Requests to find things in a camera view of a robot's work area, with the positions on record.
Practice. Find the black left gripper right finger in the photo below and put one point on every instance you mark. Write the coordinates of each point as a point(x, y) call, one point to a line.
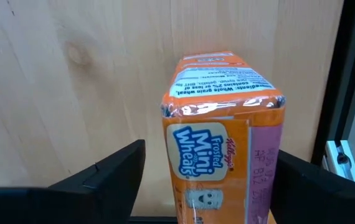
point(320, 202)

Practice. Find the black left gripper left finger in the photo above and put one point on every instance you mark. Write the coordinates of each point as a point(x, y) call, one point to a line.
point(71, 202)

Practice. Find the orange baking soda box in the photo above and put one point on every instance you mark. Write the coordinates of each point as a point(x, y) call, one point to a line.
point(221, 140)

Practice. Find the silver aluminium bar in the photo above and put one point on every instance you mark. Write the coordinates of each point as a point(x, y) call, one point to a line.
point(342, 161)

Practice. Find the black table edge frame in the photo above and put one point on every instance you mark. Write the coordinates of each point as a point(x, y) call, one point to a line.
point(342, 77)

